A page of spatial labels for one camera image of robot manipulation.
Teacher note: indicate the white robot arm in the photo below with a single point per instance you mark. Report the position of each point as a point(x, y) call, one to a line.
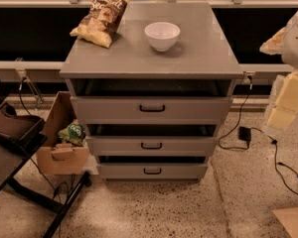
point(289, 53)

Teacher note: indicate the cardboard box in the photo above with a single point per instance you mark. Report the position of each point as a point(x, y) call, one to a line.
point(56, 156)

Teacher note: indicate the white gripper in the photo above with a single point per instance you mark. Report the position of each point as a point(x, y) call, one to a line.
point(296, 44)

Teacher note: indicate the black tray on table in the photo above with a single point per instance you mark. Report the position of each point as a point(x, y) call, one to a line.
point(18, 129)

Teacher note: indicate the white bowl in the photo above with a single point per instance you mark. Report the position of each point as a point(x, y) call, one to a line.
point(162, 36)

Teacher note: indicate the grey top drawer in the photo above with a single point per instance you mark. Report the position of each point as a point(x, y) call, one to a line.
point(119, 109)

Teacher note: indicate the wooden board corner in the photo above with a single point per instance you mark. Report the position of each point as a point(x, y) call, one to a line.
point(288, 217)

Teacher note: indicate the grey bottom drawer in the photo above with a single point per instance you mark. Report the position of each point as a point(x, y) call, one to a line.
point(155, 171)

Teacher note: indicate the green snack bag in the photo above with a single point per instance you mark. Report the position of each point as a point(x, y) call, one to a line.
point(73, 133)

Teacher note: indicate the brown yellow chip bag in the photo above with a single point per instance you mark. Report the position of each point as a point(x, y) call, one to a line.
point(102, 21)

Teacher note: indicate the grey drawer cabinet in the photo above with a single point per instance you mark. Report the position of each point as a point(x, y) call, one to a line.
point(200, 64)

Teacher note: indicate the grey drawer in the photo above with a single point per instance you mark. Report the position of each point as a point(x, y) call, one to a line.
point(119, 109)
point(161, 146)
point(155, 171)

